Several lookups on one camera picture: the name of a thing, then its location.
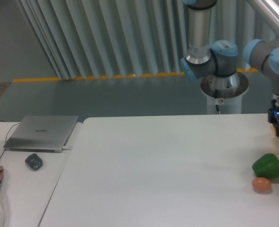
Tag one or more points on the silver closed laptop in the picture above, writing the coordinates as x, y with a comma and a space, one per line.
42, 133

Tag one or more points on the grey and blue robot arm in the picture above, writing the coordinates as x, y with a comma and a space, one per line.
215, 64

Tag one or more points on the brown egg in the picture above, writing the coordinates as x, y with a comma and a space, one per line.
261, 184

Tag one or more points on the green bell pepper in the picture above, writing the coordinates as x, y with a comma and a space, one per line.
267, 166

